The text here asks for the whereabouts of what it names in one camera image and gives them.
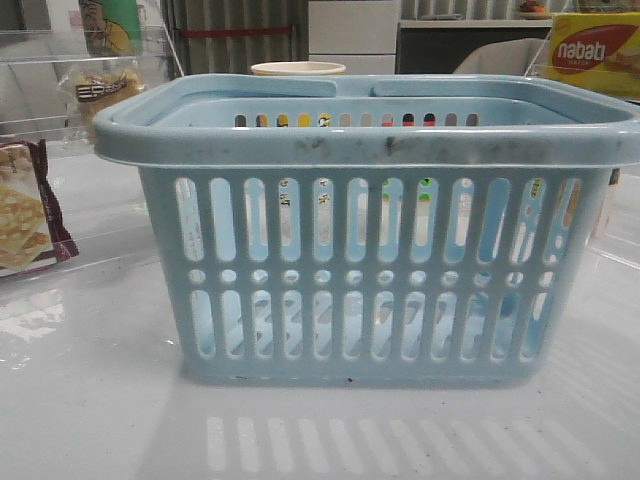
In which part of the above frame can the brown cracker package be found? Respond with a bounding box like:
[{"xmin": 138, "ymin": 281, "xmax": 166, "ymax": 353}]
[{"xmin": 1, "ymin": 140, "xmax": 79, "ymax": 278}]

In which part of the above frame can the packaged bread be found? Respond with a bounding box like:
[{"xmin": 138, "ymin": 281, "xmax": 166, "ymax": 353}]
[{"xmin": 59, "ymin": 68, "xmax": 146, "ymax": 130}]

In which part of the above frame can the beige chair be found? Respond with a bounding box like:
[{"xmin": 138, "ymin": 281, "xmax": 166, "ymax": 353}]
[{"xmin": 454, "ymin": 38, "xmax": 546, "ymax": 76}]

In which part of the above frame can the clear acrylic right shelf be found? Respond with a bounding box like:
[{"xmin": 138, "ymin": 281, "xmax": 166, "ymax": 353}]
[{"xmin": 526, "ymin": 1, "xmax": 639, "ymax": 263}]

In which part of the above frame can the clear acrylic left shelf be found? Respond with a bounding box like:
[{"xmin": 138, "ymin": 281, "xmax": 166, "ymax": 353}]
[{"xmin": 1, "ymin": 25, "xmax": 183, "ymax": 279}]

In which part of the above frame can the yellow nabati wafer box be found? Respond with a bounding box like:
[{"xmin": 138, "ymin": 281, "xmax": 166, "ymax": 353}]
[{"xmin": 539, "ymin": 12, "xmax": 639, "ymax": 100}]

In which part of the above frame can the white drawer cabinet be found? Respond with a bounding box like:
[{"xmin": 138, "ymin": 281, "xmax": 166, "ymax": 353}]
[{"xmin": 308, "ymin": 1, "xmax": 401, "ymax": 75}]

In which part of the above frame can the green yellow cartoon package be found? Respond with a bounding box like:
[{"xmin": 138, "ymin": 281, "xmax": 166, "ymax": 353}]
[{"xmin": 78, "ymin": 0, "xmax": 142, "ymax": 56}]

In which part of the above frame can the cream paper cup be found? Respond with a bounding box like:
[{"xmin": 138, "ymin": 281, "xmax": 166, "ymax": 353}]
[{"xmin": 250, "ymin": 61, "xmax": 346, "ymax": 76}]

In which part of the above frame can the clear acrylic shelf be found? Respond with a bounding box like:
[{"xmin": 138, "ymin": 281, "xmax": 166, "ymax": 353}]
[
  {"xmin": 1, "ymin": 25, "xmax": 183, "ymax": 279},
  {"xmin": 526, "ymin": 1, "xmax": 639, "ymax": 263}
]

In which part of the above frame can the light blue plastic basket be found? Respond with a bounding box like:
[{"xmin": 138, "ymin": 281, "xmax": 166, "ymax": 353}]
[{"xmin": 93, "ymin": 74, "xmax": 639, "ymax": 386}]

